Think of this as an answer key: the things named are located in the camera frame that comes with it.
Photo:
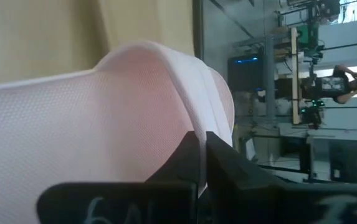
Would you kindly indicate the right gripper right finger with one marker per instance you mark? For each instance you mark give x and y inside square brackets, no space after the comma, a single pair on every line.
[228,168]

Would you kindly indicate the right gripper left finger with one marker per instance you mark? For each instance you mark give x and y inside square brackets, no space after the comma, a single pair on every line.
[184,161]

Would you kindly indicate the pink slide sandal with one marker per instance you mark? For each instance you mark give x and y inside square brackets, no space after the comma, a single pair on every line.
[72,124]

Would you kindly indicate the background black robot arm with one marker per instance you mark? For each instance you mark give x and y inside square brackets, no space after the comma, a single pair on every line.
[312,115]

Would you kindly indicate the black cabinet with blue lights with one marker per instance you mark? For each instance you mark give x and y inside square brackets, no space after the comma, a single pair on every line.
[245,74]

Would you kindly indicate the grey pole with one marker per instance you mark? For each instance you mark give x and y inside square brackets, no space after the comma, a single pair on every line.
[269,77]

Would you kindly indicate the person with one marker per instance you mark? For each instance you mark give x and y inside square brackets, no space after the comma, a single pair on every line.
[334,85]

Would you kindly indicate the wooden post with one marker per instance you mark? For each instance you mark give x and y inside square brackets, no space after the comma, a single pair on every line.
[295,77]

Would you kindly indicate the black metal table frame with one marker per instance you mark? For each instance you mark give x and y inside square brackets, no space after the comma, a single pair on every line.
[197,28]

